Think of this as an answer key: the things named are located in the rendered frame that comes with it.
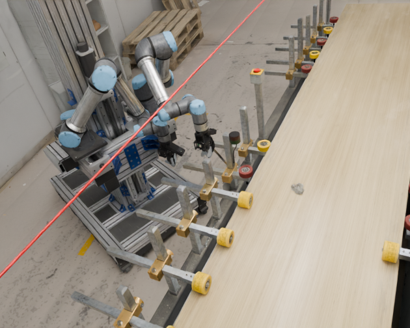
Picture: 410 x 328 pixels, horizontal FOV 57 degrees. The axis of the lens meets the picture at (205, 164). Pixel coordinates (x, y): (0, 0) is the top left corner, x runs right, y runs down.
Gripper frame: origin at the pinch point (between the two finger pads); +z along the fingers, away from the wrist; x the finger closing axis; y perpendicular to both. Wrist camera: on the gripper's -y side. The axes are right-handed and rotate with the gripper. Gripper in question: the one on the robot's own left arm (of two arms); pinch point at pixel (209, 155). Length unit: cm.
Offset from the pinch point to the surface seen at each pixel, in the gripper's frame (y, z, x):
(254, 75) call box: -56, -20, 6
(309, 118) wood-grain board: -63, 11, 39
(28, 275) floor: 67, 101, -144
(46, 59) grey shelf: -115, 15, -258
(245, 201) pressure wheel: 23.0, 4.1, 30.8
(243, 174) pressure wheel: -1.1, 10.1, 18.9
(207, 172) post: 17.9, -5.1, 9.0
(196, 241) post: 42.6, 20.8, 10.5
